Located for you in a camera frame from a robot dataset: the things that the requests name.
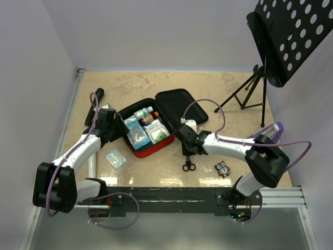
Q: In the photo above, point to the black music stand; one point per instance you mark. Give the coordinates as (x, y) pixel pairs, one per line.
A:
(286, 34)

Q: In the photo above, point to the amber bottle orange cap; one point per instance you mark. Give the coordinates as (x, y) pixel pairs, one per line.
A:
(148, 118)

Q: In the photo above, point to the white gauze pad packet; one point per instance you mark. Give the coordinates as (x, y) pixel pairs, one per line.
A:
(153, 129)

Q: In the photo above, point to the green wind oil box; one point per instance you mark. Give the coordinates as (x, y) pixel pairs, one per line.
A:
(161, 136)

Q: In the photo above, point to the red medicine kit case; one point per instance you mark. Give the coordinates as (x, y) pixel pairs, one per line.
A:
(170, 105)

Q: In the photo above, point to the black microphone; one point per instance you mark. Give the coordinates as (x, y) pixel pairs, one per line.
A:
(99, 93)

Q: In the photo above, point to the white medicine bottle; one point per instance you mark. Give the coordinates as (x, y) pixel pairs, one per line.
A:
(143, 112)

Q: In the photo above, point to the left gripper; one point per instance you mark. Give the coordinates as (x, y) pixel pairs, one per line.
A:
(122, 129)

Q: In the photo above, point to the bandage plasters bag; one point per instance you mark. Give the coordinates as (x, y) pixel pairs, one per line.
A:
(116, 159)

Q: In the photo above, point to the blue mask package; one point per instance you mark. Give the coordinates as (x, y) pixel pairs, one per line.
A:
(137, 135)

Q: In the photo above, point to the aluminium left rail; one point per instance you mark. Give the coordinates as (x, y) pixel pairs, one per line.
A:
(68, 117)

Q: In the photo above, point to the aluminium front rail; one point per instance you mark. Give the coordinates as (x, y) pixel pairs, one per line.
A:
(284, 197)

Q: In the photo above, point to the black handled scissors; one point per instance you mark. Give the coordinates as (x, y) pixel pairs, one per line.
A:
(188, 166)

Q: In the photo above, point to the brown owl toy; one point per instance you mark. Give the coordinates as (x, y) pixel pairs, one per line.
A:
(223, 169)

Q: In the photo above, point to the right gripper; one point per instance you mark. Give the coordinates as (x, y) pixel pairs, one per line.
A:
(185, 152)

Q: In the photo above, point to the aluminium rail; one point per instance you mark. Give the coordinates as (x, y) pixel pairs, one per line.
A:
(68, 117)
(284, 197)

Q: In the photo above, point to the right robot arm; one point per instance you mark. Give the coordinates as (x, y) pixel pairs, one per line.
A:
(267, 162)

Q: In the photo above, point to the purple box device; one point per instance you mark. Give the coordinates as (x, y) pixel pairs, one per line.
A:
(273, 131)

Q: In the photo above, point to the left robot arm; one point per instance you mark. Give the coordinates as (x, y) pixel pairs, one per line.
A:
(55, 185)

